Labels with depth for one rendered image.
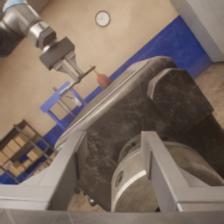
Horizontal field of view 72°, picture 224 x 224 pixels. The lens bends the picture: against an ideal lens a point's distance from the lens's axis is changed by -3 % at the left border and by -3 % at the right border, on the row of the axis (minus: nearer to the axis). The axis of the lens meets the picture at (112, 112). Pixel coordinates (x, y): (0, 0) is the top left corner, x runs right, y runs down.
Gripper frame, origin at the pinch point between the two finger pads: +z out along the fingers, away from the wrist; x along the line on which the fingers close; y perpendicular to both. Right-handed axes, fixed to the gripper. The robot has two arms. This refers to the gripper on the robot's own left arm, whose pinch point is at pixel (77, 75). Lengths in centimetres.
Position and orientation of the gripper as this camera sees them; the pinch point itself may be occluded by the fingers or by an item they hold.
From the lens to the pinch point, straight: 64.3
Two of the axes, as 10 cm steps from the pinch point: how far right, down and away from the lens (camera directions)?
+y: -2.9, 0.2, 9.6
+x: -6.9, 6.8, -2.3
